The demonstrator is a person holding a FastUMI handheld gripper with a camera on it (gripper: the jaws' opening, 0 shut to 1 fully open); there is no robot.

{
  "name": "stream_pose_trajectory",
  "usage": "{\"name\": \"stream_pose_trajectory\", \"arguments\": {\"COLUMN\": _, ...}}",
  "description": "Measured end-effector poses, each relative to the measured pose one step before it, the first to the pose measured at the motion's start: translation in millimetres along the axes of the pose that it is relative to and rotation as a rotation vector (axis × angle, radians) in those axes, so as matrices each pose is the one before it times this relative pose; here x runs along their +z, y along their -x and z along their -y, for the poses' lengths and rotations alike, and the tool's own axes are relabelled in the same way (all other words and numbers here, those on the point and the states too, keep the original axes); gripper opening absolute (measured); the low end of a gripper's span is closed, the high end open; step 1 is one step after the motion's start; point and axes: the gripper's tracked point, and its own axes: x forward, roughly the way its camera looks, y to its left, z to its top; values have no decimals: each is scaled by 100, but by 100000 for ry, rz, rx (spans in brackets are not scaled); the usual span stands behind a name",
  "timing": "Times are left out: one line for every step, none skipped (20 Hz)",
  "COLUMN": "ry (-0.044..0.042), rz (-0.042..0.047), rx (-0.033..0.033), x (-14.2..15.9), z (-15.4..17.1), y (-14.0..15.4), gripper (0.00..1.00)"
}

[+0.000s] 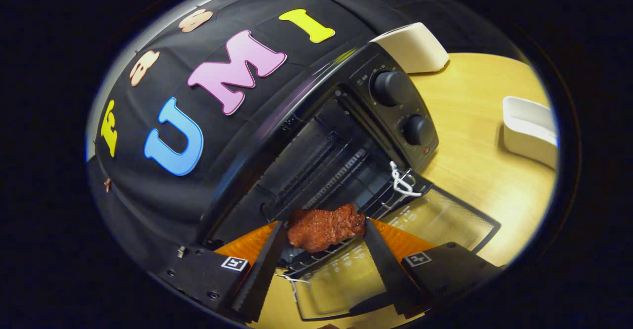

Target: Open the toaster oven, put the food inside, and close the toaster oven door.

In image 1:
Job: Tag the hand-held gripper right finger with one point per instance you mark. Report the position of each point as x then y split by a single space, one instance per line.
390 274

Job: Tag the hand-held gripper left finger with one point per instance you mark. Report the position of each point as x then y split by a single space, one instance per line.
262 279

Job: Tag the brown meat piece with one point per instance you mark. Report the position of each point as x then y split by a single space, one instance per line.
321 227

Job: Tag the black toaster oven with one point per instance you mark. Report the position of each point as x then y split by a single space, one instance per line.
316 116

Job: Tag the white pop-up toaster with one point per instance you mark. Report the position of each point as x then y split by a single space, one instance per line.
415 47

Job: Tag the white rectangular tray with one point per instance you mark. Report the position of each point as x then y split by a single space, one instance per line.
529 131

